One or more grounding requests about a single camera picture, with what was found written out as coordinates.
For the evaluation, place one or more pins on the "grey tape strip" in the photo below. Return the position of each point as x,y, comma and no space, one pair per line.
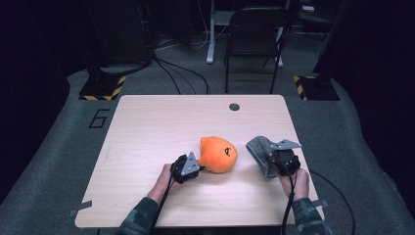
81,207
320,203

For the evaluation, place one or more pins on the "orange plush toy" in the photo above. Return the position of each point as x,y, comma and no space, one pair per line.
217,155

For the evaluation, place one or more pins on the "person's right hand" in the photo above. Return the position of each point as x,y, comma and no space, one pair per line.
298,186

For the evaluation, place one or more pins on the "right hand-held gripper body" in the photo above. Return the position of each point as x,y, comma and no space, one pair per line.
284,158

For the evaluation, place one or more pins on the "grey speckled cloth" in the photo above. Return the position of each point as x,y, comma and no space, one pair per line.
259,153

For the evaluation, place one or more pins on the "black folding chair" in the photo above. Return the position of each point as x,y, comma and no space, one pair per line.
253,36

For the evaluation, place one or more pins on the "black stand hazard-striped base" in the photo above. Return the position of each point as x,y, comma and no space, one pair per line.
314,88
102,86

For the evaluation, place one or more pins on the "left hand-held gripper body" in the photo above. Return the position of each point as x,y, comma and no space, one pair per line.
186,168

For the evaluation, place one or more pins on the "person's left hand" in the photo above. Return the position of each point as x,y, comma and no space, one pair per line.
161,184

